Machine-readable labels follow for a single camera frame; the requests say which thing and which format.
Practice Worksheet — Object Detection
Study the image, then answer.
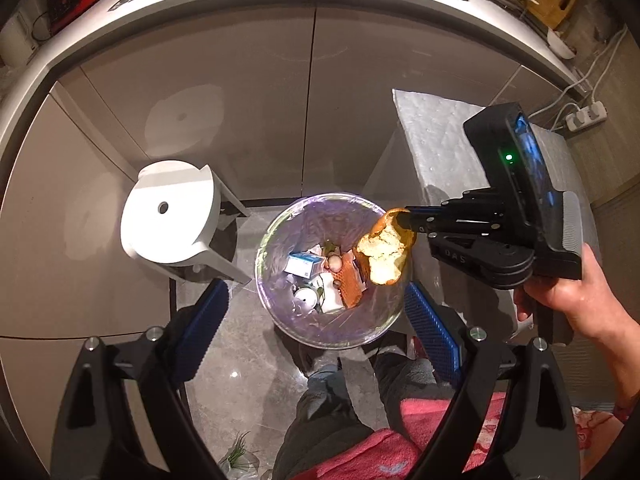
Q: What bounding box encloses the small bread piece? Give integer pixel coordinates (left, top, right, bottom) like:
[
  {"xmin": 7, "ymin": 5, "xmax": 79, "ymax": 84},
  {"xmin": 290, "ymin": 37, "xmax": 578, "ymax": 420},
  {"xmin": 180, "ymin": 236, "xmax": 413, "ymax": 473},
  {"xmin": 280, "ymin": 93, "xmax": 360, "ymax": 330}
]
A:
[{"xmin": 354, "ymin": 208, "xmax": 416, "ymax": 286}]

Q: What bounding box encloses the bread piece with ham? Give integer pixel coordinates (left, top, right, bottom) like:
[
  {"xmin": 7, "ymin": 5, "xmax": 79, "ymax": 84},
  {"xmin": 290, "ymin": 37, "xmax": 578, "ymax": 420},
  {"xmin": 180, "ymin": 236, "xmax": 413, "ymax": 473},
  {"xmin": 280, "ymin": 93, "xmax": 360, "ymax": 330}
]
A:
[{"xmin": 326, "ymin": 254, "xmax": 343, "ymax": 273}]

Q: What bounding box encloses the orange foam fruit net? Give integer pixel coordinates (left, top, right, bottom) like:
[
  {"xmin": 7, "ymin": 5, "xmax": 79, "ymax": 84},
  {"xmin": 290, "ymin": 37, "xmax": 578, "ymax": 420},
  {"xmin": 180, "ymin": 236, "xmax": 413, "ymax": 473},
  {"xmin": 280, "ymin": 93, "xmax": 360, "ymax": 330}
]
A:
[{"xmin": 333, "ymin": 252, "xmax": 367, "ymax": 309}]

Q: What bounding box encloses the blue white milk carton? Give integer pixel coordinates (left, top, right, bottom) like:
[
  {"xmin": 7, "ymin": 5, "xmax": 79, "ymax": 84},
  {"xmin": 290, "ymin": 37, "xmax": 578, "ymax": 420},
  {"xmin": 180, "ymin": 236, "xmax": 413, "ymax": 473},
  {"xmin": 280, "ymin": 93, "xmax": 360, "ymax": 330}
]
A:
[{"xmin": 284, "ymin": 252, "xmax": 324, "ymax": 280}]

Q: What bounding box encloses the green leafy sprig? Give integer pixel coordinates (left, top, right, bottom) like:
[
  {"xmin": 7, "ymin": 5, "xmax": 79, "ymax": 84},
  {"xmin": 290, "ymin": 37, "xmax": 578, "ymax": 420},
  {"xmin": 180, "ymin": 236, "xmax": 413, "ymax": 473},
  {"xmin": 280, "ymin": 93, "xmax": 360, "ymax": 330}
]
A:
[{"xmin": 322, "ymin": 240, "xmax": 342, "ymax": 259}]

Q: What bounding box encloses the trash bin with purple bag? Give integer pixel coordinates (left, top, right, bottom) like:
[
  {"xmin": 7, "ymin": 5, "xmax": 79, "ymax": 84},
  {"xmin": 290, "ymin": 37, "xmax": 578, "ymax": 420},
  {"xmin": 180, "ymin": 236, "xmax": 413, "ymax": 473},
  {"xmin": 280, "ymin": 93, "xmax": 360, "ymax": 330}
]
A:
[{"xmin": 255, "ymin": 193, "xmax": 410, "ymax": 350}]

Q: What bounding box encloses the person's right hand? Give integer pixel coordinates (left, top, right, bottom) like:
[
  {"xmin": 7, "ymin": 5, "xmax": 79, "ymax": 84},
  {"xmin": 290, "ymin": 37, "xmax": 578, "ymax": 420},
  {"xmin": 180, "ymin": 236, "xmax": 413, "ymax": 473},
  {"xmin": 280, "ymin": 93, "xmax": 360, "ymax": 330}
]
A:
[{"xmin": 513, "ymin": 244, "xmax": 639, "ymax": 411}]

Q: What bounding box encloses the grey absorbent table mat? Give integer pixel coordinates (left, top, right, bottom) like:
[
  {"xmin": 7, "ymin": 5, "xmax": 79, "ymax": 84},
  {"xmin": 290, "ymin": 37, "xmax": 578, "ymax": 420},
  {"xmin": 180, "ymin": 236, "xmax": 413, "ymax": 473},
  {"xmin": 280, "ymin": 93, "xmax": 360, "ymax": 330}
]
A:
[{"xmin": 364, "ymin": 88, "xmax": 601, "ymax": 331}]

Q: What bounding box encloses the pink patterned clothing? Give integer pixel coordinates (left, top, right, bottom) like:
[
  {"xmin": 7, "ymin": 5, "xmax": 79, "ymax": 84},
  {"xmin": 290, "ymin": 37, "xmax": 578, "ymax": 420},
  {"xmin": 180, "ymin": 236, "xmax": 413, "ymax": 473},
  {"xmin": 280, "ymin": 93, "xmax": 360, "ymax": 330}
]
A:
[{"xmin": 294, "ymin": 391, "xmax": 624, "ymax": 480}]

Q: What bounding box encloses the white round plastic stool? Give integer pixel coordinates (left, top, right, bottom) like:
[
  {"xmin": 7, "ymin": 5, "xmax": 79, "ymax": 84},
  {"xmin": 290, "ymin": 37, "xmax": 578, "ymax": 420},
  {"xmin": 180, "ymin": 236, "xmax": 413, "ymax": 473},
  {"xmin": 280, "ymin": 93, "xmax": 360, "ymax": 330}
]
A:
[{"xmin": 120, "ymin": 160, "xmax": 250, "ymax": 285}]

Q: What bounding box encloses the white power strip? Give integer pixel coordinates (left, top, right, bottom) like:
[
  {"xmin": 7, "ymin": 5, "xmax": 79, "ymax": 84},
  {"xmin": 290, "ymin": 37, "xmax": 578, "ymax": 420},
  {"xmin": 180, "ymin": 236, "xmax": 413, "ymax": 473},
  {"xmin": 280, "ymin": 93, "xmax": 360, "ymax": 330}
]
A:
[{"xmin": 565, "ymin": 101, "xmax": 608, "ymax": 133}]

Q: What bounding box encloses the white bowl on counter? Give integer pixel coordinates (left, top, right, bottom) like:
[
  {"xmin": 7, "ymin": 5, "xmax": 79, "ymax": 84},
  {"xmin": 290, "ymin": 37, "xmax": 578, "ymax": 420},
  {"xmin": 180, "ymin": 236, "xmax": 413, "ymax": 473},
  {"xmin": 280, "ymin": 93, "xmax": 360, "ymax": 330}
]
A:
[{"xmin": 546, "ymin": 28, "xmax": 576, "ymax": 61}]

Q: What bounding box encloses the white electric kettle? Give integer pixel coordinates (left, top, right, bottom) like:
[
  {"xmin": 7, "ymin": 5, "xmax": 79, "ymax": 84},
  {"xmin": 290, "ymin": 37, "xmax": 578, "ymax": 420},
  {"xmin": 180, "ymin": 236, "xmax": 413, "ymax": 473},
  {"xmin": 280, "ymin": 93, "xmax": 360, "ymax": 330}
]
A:
[{"xmin": 0, "ymin": 11, "xmax": 38, "ymax": 68}]

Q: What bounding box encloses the white power cable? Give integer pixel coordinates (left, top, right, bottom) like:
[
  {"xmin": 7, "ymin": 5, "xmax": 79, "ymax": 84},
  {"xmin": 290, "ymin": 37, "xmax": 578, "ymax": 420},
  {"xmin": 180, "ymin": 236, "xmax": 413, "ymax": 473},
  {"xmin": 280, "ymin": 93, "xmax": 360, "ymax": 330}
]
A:
[{"xmin": 529, "ymin": 24, "xmax": 629, "ymax": 131}]

